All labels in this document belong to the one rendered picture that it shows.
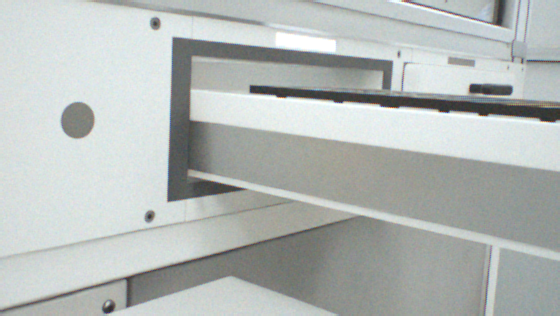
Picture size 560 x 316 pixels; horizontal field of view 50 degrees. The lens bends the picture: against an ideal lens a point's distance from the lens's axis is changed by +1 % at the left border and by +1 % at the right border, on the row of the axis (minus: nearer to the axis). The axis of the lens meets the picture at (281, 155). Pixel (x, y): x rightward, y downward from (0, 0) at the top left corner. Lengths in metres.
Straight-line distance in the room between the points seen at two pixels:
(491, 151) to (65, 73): 0.24
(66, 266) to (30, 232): 0.04
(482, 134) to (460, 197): 0.03
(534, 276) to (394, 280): 1.53
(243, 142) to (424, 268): 0.47
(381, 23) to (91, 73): 0.33
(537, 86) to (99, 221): 1.89
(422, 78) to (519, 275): 1.65
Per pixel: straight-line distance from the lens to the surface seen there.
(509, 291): 2.28
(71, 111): 0.37
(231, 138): 0.40
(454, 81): 0.73
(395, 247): 0.73
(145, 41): 0.40
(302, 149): 0.36
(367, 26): 0.59
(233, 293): 0.42
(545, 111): 0.33
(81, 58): 0.37
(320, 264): 0.60
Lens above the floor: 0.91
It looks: 8 degrees down
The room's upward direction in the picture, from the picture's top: 3 degrees clockwise
